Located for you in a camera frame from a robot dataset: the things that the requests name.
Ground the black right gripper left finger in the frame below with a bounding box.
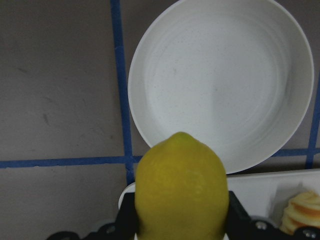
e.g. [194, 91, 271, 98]
[84, 192, 139, 240]

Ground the white rectangular tray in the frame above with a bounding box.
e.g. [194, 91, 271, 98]
[118, 168, 320, 240]

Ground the white round bowl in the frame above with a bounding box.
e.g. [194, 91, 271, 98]
[128, 0, 314, 174]

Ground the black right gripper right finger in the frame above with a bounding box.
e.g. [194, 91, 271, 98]
[226, 190, 283, 240]

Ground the cream swirl pastry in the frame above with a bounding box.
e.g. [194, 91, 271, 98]
[279, 191, 320, 235]

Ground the yellow lemon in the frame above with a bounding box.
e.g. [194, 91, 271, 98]
[135, 132, 229, 240]

